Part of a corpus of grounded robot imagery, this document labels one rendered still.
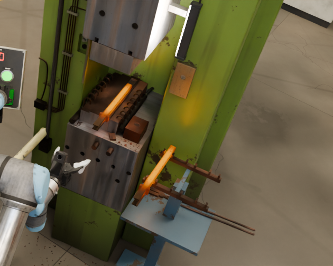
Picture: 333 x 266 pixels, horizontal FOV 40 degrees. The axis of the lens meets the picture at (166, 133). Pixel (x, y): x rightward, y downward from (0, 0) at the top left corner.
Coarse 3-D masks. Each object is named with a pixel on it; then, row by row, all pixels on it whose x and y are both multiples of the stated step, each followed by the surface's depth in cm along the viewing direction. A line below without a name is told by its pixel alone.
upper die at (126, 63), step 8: (96, 40) 199; (96, 48) 199; (104, 48) 198; (112, 48) 197; (96, 56) 201; (104, 56) 200; (112, 56) 199; (120, 56) 198; (128, 56) 196; (104, 64) 202; (112, 64) 201; (120, 64) 200; (128, 64) 198; (136, 64) 206; (128, 72) 201
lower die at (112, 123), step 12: (108, 84) 243; (120, 84) 244; (144, 84) 250; (96, 96) 233; (108, 96) 233; (132, 96) 238; (84, 108) 222; (96, 108) 223; (120, 108) 228; (84, 120) 224; (108, 120) 220; (120, 120) 220
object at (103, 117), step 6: (126, 84) 242; (126, 90) 238; (120, 96) 233; (114, 102) 227; (108, 108) 223; (114, 108) 226; (102, 114) 217; (108, 114) 219; (96, 120) 213; (102, 120) 214; (96, 126) 210
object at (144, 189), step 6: (168, 150) 215; (174, 150) 219; (168, 156) 212; (162, 162) 208; (156, 168) 204; (162, 168) 207; (150, 174) 200; (156, 174) 201; (150, 180) 197; (144, 186) 193; (150, 186) 197; (138, 192) 189; (144, 192) 194; (138, 198) 186; (132, 204) 188
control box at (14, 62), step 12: (0, 48) 206; (12, 48) 208; (0, 60) 207; (12, 60) 208; (24, 60) 210; (0, 72) 208; (12, 72) 209; (24, 72) 217; (12, 84) 210; (12, 108) 212
